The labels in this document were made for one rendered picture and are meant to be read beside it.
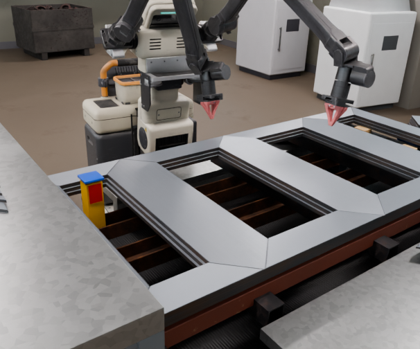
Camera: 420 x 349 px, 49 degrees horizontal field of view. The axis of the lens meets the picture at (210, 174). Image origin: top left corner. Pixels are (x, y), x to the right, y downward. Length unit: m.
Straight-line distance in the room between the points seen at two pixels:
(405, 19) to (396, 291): 4.39
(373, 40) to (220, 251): 4.25
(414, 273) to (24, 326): 0.99
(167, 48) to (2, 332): 1.56
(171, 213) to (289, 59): 5.47
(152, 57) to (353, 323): 1.34
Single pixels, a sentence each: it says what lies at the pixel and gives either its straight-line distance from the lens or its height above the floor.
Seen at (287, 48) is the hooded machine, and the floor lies 0.41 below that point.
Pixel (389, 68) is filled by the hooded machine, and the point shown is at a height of 0.48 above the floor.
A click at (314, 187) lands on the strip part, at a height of 0.85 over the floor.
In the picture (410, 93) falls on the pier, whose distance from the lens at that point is 5.68.
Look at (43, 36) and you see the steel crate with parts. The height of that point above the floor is 0.36.
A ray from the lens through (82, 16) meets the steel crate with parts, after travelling 7.88.
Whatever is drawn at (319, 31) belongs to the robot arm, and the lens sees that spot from 1.63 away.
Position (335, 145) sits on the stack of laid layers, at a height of 0.83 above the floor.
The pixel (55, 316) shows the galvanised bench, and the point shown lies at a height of 1.05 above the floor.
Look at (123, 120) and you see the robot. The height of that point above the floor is 0.75.
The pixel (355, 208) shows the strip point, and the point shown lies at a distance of 1.37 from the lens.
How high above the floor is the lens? 1.48
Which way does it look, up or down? 25 degrees down
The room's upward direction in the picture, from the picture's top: 2 degrees clockwise
